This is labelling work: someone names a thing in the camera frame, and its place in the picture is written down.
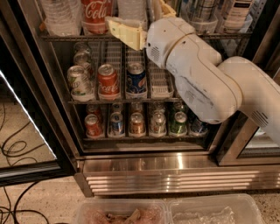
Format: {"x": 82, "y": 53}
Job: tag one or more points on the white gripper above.
{"x": 164, "y": 40}

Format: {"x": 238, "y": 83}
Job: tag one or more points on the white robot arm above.
{"x": 213, "y": 88}

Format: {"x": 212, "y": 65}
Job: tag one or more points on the red Coca-Cola bottle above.
{"x": 94, "y": 13}

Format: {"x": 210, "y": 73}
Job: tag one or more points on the clear water bottle left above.
{"x": 62, "y": 17}

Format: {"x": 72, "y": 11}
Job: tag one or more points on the white labelled bottle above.
{"x": 234, "y": 14}

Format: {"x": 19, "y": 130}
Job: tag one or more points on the stainless steel fridge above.
{"x": 233, "y": 155}

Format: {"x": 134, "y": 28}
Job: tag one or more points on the glass fridge door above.
{"x": 33, "y": 147}

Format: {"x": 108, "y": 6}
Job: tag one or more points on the silver striped tall can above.
{"x": 200, "y": 14}

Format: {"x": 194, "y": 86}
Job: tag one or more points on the blue Pepsi can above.
{"x": 136, "y": 86}

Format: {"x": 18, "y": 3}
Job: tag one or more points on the red Coca-Cola can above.
{"x": 108, "y": 79}

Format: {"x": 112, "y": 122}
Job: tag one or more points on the silver can behind left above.
{"x": 82, "y": 56}

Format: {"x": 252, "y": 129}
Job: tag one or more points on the white green soda can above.
{"x": 80, "y": 84}

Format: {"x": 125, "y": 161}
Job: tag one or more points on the small silver can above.
{"x": 158, "y": 124}

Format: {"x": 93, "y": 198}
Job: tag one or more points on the small orange can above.
{"x": 136, "y": 124}

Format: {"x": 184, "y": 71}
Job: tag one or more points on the small green can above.
{"x": 178, "y": 124}

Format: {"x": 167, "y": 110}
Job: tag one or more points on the small dark blue can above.
{"x": 198, "y": 128}

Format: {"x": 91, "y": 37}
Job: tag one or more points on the small red can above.
{"x": 93, "y": 126}

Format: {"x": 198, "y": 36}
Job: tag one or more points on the left clear plastic bin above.
{"x": 120, "y": 211}

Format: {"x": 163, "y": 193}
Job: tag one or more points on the clear plastic bin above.
{"x": 217, "y": 209}
{"x": 120, "y": 211}

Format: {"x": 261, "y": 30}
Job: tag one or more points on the right clear plastic bin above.
{"x": 217, "y": 209}

